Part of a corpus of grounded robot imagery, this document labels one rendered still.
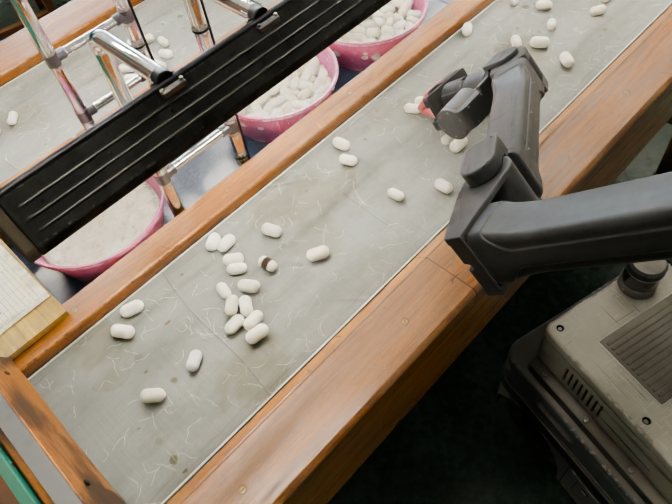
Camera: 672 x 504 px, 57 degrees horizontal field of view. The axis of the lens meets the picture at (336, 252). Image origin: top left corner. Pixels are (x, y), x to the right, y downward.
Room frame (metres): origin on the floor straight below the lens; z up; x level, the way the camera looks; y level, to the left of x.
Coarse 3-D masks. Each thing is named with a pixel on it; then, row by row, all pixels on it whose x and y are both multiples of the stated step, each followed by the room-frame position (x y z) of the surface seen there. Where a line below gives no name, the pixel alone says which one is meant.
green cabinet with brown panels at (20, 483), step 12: (0, 444) 0.31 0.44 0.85; (0, 456) 0.29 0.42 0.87; (0, 468) 0.27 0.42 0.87; (12, 468) 0.27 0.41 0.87; (0, 480) 0.25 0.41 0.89; (12, 480) 0.26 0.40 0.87; (24, 480) 0.26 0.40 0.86; (0, 492) 0.23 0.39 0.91; (12, 492) 0.24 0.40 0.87; (24, 492) 0.24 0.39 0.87
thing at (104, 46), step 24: (192, 0) 0.81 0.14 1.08; (216, 0) 0.75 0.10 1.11; (240, 0) 0.72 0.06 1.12; (192, 24) 0.81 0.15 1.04; (264, 24) 0.68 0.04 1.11; (96, 48) 0.71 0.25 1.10; (120, 48) 0.66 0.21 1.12; (120, 72) 0.73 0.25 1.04; (144, 72) 0.62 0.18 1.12; (168, 72) 0.60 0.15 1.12; (120, 96) 0.72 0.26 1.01; (168, 96) 0.58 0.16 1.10; (240, 144) 0.81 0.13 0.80; (168, 168) 0.73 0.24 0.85; (168, 192) 0.72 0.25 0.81
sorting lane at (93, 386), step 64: (576, 0) 1.14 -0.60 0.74; (640, 0) 1.10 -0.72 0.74; (448, 64) 1.00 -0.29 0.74; (576, 64) 0.93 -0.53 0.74; (384, 128) 0.85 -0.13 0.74; (320, 192) 0.72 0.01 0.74; (384, 192) 0.70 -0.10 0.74; (192, 256) 0.63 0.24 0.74; (256, 256) 0.61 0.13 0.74; (384, 256) 0.56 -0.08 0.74; (128, 320) 0.53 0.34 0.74; (192, 320) 0.51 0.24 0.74; (320, 320) 0.47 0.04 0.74; (64, 384) 0.44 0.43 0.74; (128, 384) 0.42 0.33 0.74; (192, 384) 0.40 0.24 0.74; (256, 384) 0.38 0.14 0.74; (128, 448) 0.32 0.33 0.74; (192, 448) 0.31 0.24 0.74
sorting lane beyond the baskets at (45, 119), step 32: (160, 0) 1.42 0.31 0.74; (256, 0) 1.35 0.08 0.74; (160, 32) 1.29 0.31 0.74; (224, 32) 1.24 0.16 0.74; (64, 64) 1.23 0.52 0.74; (96, 64) 1.21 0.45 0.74; (0, 96) 1.15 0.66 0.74; (32, 96) 1.13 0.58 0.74; (64, 96) 1.11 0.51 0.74; (96, 96) 1.10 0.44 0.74; (0, 128) 1.05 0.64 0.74; (32, 128) 1.03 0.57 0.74; (64, 128) 1.01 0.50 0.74; (0, 160) 0.95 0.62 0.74; (32, 160) 0.93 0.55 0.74
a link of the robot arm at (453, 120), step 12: (516, 48) 0.74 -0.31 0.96; (492, 60) 0.75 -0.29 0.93; (504, 60) 0.72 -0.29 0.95; (480, 84) 0.72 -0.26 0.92; (456, 96) 0.73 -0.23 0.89; (468, 96) 0.72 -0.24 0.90; (480, 96) 0.71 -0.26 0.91; (492, 96) 0.71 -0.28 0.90; (444, 108) 0.72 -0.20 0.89; (456, 108) 0.70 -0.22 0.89; (468, 108) 0.69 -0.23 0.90; (480, 108) 0.70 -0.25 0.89; (444, 120) 0.71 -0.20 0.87; (456, 120) 0.69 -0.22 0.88; (468, 120) 0.68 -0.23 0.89; (480, 120) 0.68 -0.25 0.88; (444, 132) 0.71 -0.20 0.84; (456, 132) 0.69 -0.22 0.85; (468, 132) 0.68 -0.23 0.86
